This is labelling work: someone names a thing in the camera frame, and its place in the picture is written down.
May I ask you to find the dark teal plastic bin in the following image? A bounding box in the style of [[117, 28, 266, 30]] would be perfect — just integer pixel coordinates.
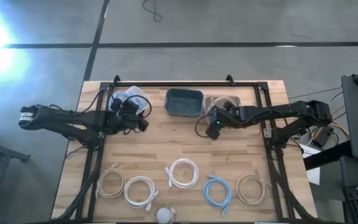
[[164, 88, 205, 118]]

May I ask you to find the white usb cable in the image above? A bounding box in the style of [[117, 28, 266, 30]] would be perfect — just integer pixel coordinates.
[[123, 175, 160, 213], [163, 157, 200, 190]]

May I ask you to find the clear bag with cable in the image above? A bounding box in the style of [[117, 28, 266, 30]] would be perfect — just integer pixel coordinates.
[[108, 85, 151, 116]]

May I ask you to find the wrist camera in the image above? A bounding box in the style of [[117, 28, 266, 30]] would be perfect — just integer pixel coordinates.
[[137, 118, 150, 133], [204, 119, 222, 141]]

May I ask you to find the white paper sheet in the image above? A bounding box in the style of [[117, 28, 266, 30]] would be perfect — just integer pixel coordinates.
[[296, 142, 323, 186]]

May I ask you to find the black floor cable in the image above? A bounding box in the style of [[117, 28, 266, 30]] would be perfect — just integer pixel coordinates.
[[142, 0, 163, 22]]

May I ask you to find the black power brick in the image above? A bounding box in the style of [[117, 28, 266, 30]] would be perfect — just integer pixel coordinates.
[[311, 126, 335, 149]]

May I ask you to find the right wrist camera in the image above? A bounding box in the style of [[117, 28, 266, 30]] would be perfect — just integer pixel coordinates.
[[204, 119, 222, 141]]

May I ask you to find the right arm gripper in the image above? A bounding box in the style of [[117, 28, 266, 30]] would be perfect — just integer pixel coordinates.
[[209, 101, 241, 127]]

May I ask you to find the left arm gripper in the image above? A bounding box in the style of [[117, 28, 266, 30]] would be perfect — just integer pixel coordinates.
[[109, 98, 142, 133]]

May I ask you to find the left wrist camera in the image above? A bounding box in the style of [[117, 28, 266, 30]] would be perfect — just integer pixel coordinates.
[[137, 118, 150, 133]]

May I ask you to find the black metal table frame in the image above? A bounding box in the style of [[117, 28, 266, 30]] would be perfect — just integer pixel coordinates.
[[56, 73, 318, 223]]

